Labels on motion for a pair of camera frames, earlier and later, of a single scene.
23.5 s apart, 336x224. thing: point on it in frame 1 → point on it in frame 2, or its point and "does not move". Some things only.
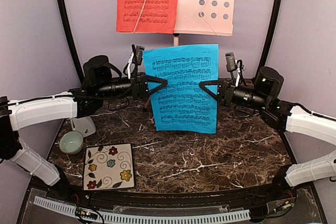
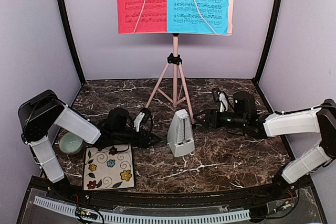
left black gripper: (143, 91) → (144, 142)
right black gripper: (226, 99) → (209, 114)
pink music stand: (205, 4) → (175, 63)
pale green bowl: (71, 142) does not move
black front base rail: (283, 204) does not move
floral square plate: (108, 167) does not move
